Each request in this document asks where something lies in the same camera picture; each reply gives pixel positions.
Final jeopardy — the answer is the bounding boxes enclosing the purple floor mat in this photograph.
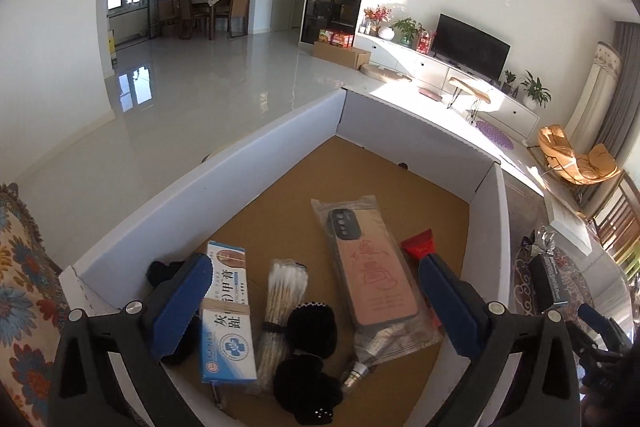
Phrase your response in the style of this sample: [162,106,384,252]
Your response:
[474,119,513,151]

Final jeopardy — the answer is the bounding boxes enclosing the white cardboard box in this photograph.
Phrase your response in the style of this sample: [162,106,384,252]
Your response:
[59,88,511,427]

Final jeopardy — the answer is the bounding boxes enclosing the red packet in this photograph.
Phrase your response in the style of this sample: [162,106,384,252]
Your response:
[400,229,436,260]

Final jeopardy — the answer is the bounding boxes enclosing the black television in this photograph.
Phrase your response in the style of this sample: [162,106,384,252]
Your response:
[431,13,511,80]

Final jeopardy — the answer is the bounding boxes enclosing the wooden chair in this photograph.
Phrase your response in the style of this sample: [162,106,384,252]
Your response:
[590,172,640,258]

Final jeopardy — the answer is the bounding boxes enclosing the bagged cotton swab bundle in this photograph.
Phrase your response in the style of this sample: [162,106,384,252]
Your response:
[245,258,311,395]

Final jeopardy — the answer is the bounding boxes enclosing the blue white medicine box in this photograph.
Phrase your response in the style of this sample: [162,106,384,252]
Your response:
[200,241,258,384]

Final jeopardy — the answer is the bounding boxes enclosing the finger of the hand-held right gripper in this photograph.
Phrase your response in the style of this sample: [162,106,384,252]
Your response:
[575,302,633,354]

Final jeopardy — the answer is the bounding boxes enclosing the brown cardboard box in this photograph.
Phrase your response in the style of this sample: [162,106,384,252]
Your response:
[312,42,372,71]

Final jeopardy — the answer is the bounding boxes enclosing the leafy plant in green pot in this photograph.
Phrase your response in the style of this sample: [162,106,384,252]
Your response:
[391,18,426,48]

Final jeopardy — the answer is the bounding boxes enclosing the black cardboard box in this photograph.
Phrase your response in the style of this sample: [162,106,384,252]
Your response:
[530,254,576,308]

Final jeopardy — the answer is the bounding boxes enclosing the grey curtain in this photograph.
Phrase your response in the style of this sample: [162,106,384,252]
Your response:
[612,21,640,168]

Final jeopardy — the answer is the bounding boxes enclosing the orange lounge chair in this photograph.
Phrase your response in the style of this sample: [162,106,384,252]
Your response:
[537,124,621,186]

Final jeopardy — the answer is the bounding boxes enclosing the pink phone case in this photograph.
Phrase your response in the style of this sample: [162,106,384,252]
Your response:
[311,194,443,365]

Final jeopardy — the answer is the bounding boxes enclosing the colourful snack boxes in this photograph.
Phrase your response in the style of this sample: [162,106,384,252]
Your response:
[320,29,355,48]

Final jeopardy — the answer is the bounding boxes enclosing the black scrunchie bundle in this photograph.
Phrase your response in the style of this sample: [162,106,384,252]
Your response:
[272,302,343,425]

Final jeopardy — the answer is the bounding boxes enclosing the large green potted plant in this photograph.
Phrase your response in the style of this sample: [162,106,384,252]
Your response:
[520,71,552,110]

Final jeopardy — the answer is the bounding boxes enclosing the dining chair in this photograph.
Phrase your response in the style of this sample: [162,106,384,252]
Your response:
[157,0,193,38]
[229,0,250,38]

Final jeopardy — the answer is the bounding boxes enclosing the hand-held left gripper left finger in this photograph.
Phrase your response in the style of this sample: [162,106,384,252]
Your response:
[47,253,215,427]

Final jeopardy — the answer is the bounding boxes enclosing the wooden side table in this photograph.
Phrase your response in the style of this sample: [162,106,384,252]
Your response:
[447,77,493,125]

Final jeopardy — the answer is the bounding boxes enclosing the black scrunchie with white stitching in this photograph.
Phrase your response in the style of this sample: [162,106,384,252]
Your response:
[146,259,201,365]

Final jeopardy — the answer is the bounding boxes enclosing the covered standing air conditioner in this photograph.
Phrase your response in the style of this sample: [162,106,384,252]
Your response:
[565,41,623,148]

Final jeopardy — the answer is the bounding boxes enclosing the red flower arrangement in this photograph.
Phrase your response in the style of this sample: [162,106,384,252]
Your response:
[363,6,392,36]

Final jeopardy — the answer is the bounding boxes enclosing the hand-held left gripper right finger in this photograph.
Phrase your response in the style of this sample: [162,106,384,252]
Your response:
[418,253,583,427]

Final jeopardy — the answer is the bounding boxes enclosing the white television cabinet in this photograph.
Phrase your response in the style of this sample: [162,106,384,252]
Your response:
[352,32,541,140]

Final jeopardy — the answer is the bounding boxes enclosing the white flat box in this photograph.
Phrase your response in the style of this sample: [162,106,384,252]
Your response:
[542,194,593,256]

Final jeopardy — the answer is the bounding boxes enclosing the floral cushion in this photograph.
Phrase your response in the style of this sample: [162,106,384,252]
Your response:
[0,184,68,408]

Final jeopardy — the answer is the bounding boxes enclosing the round wooden board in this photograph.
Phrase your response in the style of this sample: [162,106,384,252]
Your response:
[360,63,413,82]

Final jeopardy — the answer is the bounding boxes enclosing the silver metal fitting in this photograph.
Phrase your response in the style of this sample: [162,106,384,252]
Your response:
[340,357,376,398]

